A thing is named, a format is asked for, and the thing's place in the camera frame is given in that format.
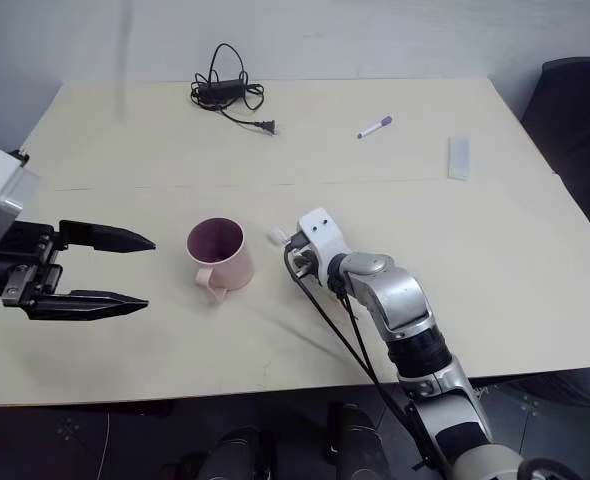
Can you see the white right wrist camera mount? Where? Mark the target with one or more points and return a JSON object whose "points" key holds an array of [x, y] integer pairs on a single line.
{"points": [[322, 232]]}

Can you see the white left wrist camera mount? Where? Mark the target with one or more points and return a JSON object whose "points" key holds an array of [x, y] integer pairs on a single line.
{"points": [[2, 185]]}

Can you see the dark rounded shape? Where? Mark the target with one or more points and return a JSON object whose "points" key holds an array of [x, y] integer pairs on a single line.
{"points": [[237, 455], [357, 442]]}

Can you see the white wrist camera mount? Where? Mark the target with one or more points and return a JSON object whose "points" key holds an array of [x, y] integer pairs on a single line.
{"points": [[322, 232], [2, 185]]}

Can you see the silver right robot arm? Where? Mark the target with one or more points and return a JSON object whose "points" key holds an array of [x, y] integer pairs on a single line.
{"points": [[405, 310]]}

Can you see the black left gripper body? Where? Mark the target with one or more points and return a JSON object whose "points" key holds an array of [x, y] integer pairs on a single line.
{"points": [[22, 260]]}

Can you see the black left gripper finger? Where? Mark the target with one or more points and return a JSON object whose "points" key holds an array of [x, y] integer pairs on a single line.
{"points": [[90, 304], [105, 237]]}

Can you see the black chair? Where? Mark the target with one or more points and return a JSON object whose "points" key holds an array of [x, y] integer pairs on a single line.
{"points": [[575, 130]]}

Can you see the clear plastic flat case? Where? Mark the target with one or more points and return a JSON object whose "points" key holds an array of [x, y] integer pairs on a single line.
{"points": [[459, 157]]}

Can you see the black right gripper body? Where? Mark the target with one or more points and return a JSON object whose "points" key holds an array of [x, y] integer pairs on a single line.
{"points": [[305, 260]]}

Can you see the pink mug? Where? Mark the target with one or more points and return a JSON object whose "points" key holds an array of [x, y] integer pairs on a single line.
{"points": [[225, 260]]}

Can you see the white marker with purple cap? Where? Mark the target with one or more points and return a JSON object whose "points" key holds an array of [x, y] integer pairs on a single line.
{"points": [[375, 127]]}

